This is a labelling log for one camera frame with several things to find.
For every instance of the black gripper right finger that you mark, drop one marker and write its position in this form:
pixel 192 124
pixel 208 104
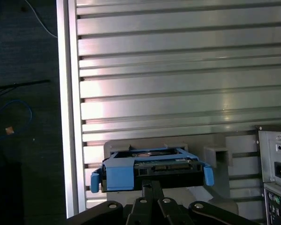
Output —
pixel 168 211

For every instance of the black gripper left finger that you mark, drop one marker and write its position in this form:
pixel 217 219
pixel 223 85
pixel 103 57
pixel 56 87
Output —
pixel 140 211

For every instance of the hard disk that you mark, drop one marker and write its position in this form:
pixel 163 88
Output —
pixel 121 171

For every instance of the grey parts rack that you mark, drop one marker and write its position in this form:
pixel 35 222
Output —
pixel 221 182

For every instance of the black open PC case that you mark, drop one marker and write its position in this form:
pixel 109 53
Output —
pixel 263 152

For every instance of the orange tape piece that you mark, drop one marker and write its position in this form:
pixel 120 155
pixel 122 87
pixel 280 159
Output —
pixel 9 130

